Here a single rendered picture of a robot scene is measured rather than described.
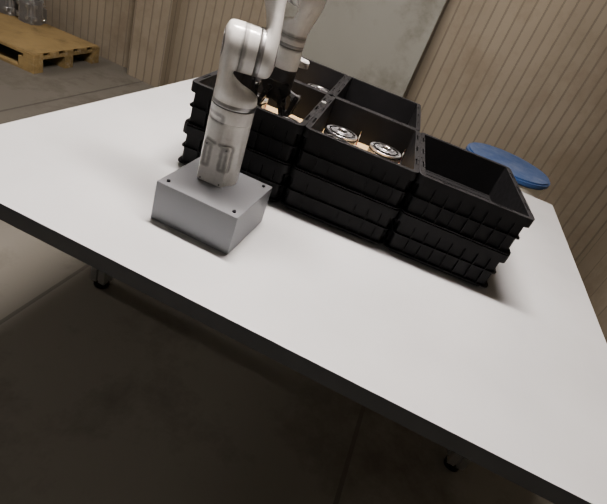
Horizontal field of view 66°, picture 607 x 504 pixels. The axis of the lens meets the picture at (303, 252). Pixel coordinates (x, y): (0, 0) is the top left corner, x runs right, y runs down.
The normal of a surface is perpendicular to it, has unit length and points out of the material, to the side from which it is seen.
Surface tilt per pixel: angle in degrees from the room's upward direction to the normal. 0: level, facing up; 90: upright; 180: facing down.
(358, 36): 79
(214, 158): 91
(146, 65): 90
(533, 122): 90
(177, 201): 90
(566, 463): 0
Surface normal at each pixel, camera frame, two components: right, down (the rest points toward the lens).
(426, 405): 0.32, -0.79
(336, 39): -0.25, 0.27
